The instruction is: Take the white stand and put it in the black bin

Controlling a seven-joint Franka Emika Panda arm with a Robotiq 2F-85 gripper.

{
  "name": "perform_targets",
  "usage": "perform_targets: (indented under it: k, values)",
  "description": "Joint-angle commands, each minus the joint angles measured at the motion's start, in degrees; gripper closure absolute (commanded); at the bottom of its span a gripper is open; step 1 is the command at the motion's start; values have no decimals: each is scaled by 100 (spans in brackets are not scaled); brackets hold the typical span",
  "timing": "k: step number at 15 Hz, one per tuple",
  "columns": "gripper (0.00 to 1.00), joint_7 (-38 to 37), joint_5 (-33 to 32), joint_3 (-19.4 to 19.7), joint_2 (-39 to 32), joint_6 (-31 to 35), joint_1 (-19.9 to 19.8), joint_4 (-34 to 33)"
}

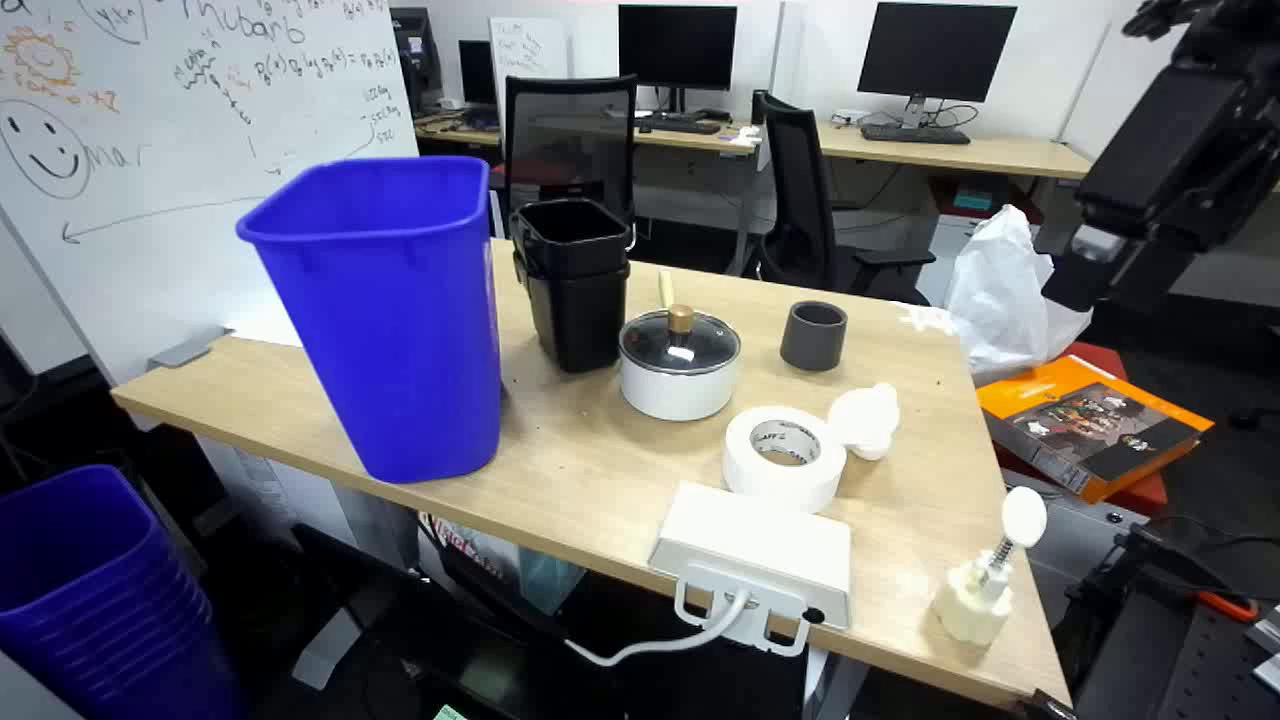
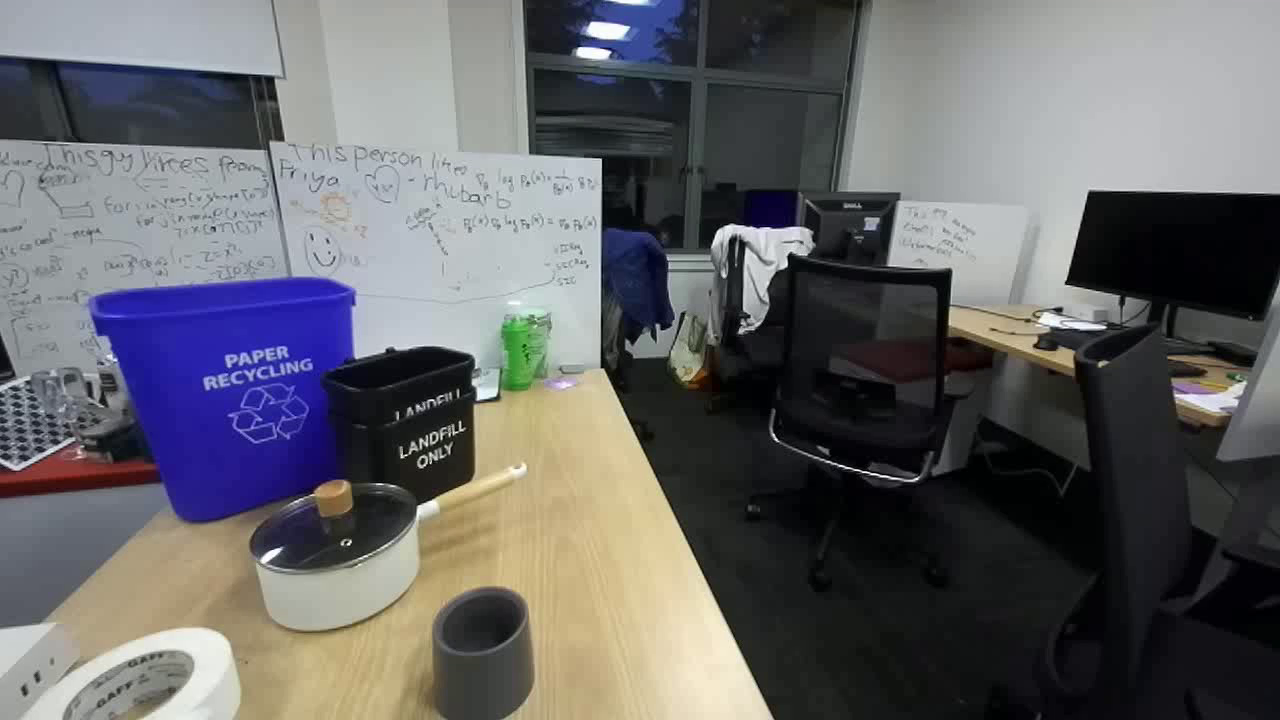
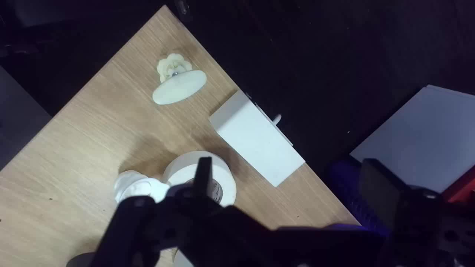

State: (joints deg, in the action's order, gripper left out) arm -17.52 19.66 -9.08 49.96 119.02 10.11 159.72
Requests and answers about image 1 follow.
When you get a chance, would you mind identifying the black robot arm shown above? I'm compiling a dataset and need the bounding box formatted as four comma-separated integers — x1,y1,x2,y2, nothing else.
1043,0,1280,312

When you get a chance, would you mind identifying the black plastic bin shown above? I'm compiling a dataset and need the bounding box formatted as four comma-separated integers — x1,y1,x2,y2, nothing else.
510,197,628,372

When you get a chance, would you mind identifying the large blue plastic bin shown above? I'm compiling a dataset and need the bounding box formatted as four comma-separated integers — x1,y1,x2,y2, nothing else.
235,154,498,482

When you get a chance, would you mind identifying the white pot with glass lid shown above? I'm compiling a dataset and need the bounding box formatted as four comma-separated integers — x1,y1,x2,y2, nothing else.
618,304,741,425

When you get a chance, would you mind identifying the white tape roll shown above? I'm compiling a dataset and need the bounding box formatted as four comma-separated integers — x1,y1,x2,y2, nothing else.
723,403,848,511

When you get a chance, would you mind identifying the dark grey cup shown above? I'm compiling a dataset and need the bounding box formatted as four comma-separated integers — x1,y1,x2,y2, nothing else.
781,301,848,372

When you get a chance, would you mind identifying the black mesh office chair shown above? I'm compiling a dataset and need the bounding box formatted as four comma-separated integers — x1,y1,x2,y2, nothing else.
498,76,634,219

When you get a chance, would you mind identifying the white power strip box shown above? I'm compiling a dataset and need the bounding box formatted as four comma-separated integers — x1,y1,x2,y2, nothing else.
646,482,853,627

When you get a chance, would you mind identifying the black computer monitor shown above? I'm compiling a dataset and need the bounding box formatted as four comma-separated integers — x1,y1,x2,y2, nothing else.
614,3,736,113
860,3,1017,129

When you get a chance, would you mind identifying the black keyboard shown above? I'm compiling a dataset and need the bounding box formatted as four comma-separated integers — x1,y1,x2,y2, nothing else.
860,125,971,143

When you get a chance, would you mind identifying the white plastic bag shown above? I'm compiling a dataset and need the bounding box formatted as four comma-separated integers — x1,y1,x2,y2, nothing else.
900,203,1090,383

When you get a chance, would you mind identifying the grey whiteboard eraser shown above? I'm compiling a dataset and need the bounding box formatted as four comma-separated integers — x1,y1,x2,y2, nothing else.
148,328,230,369

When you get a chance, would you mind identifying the orange and black book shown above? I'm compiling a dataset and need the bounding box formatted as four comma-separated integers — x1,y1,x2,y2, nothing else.
981,355,1210,503

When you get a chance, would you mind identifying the wooden back desk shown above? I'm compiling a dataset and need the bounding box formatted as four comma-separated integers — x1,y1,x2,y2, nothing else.
413,113,1094,185

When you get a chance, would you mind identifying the whiteboard with drawings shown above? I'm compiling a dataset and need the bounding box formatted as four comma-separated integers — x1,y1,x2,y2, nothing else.
0,0,417,378

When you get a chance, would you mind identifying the stack of blue bins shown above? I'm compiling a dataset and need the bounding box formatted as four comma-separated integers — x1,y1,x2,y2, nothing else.
0,465,247,720

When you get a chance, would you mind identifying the white power cable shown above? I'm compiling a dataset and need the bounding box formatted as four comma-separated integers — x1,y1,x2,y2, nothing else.
560,574,817,670

